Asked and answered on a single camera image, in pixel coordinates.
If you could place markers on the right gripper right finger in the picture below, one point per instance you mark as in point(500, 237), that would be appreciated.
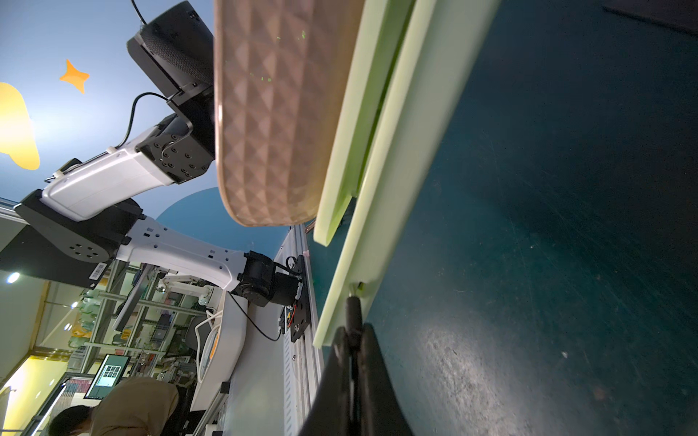
point(379, 411)

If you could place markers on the person in olive shirt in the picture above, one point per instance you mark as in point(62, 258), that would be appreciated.
point(136, 406)

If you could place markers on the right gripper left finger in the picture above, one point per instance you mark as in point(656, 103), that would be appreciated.
point(331, 410)

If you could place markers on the green electronic scale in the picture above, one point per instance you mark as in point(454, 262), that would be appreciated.
point(410, 65)

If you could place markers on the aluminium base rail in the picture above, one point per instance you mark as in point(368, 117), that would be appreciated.
point(274, 383)

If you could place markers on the pink square plate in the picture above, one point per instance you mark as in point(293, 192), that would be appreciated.
point(280, 74)

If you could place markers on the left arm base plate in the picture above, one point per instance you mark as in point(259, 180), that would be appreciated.
point(300, 316)

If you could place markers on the white machine beside table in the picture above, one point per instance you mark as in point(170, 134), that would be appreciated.
point(217, 338)

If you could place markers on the green screen monitor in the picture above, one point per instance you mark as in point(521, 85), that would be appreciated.
point(109, 374)

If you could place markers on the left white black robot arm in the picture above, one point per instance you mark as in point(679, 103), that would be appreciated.
point(88, 210)

